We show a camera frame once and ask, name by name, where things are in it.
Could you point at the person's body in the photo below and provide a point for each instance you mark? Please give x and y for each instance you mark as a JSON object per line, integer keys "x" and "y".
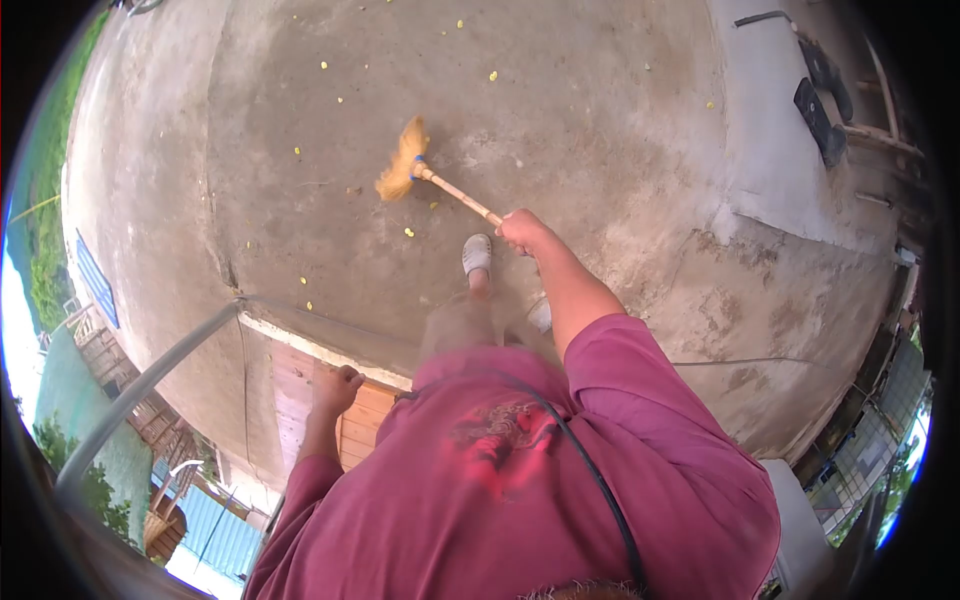
{"x": 517, "y": 480}

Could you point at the person's left fingers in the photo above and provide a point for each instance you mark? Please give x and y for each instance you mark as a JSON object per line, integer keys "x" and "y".
{"x": 346, "y": 374}

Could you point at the person's right fingers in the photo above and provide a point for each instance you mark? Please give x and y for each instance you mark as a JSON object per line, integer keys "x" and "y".
{"x": 507, "y": 231}

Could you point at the grey metal pole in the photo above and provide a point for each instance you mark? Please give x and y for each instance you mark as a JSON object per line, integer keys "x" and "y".
{"x": 135, "y": 394}

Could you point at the person's left hand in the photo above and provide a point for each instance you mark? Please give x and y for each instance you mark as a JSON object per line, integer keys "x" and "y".
{"x": 335, "y": 388}

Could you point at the wooden plank structure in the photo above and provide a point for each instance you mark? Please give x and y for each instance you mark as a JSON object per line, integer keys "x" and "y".
{"x": 112, "y": 360}

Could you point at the person's legs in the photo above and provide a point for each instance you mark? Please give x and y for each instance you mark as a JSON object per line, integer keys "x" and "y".
{"x": 469, "y": 307}

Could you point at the blue corrugated roof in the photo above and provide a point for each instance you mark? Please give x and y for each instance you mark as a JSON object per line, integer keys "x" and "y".
{"x": 217, "y": 536}

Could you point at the person's right hand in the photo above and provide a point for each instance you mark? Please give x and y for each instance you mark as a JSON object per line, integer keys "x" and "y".
{"x": 525, "y": 231}

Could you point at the blue striped panel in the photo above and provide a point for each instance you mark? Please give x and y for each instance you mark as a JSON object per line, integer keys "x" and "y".
{"x": 96, "y": 279}

